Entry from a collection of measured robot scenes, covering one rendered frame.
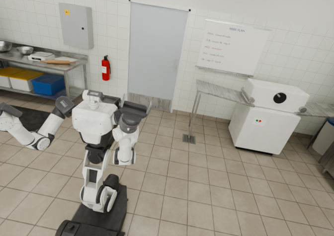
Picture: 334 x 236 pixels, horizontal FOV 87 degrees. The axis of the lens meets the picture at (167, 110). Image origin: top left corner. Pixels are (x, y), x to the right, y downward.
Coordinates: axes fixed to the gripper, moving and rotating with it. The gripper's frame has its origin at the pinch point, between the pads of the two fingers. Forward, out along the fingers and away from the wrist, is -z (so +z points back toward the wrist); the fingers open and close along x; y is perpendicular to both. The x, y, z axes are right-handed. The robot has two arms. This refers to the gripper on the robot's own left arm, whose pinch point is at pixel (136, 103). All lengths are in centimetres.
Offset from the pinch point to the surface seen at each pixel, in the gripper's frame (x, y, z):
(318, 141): -375, 140, 134
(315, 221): -256, -6, 122
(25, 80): 190, 196, 251
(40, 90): 163, 187, 260
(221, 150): -179, 101, 182
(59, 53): 154, 261, 221
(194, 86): -123, 227, 167
